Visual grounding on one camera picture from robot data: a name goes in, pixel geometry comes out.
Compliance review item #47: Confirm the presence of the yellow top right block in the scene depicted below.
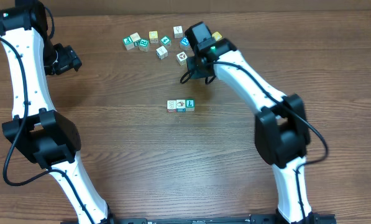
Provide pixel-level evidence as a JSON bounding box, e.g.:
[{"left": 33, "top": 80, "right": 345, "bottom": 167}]
[{"left": 212, "top": 32, "right": 222, "bottom": 41}]

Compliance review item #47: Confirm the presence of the yellow top left block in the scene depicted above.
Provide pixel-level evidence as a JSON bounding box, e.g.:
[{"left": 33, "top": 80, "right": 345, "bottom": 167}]
[{"left": 149, "top": 30, "right": 159, "bottom": 44}]

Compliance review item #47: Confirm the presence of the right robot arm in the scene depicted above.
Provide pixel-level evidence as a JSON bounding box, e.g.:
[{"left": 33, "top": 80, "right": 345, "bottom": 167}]
[{"left": 181, "top": 22, "right": 312, "bottom": 223}]

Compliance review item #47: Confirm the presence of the green L wooden block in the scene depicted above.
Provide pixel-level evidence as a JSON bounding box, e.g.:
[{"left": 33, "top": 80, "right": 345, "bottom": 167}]
[{"left": 185, "top": 99, "right": 195, "bottom": 111}]

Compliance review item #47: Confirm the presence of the blue edged plain block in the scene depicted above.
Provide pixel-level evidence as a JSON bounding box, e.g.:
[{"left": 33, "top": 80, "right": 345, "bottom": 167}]
[{"left": 156, "top": 46, "right": 168, "bottom": 60}]

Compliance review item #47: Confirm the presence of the yellow edged animal block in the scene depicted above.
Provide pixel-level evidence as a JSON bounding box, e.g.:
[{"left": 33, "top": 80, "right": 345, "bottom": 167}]
[{"left": 176, "top": 52, "right": 188, "bottom": 66}]

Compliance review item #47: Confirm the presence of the plain wood green-side block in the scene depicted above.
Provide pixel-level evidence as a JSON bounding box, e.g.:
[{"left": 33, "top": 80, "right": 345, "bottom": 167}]
[{"left": 130, "top": 32, "right": 141, "bottom": 47}]

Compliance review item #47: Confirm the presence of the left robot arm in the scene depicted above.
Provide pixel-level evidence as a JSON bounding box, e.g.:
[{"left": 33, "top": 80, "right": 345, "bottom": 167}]
[{"left": 0, "top": 1, "right": 117, "bottom": 223}]

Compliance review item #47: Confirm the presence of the green 4 wooden block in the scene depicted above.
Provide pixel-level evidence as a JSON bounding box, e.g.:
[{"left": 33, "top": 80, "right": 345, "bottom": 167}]
[{"left": 160, "top": 35, "right": 172, "bottom": 47}]

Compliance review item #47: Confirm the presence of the plain white top block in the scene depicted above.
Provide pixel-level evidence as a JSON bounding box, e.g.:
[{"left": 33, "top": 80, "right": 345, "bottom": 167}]
[{"left": 173, "top": 26, "right": 183, "bottom": 39}]

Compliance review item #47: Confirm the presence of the red letter wooden block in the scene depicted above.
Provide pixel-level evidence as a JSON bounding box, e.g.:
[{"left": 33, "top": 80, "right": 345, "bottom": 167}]
[{"left": 167, "top": 100, "right": 177, "bottom": 113}]

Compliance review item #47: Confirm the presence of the blue P wooden block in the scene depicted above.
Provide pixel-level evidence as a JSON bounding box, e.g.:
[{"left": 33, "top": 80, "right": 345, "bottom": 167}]
[{"left": 180, "top": 37, "right": 191, "bottom": 50}]

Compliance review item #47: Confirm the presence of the green R wooden block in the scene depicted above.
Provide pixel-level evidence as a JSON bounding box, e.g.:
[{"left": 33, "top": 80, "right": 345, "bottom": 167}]
[{"left": 139, "top": 39, "right": 150, "bottom": 52}]

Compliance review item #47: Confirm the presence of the green J wooden block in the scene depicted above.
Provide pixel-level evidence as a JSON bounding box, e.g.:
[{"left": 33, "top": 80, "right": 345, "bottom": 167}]
[{"left": 122, "top": 36, "right": 135, "bottom": 50}]

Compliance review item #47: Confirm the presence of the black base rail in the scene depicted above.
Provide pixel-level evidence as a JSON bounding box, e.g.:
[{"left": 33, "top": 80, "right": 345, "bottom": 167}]
[{"left": 60, "top": 213, "right": 337, "bottom": 224}]

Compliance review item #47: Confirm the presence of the blue edged squirrel block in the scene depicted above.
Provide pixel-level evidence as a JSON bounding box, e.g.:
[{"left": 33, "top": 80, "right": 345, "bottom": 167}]
[{"left": 176, "top": 100, "right": 186, "bottom": 112}]

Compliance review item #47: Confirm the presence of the cardboard backdrop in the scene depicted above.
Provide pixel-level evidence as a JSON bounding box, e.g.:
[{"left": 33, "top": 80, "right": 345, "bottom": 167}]
[{"left": 0, "top": 0, "right": 371, "bottom": 16}]

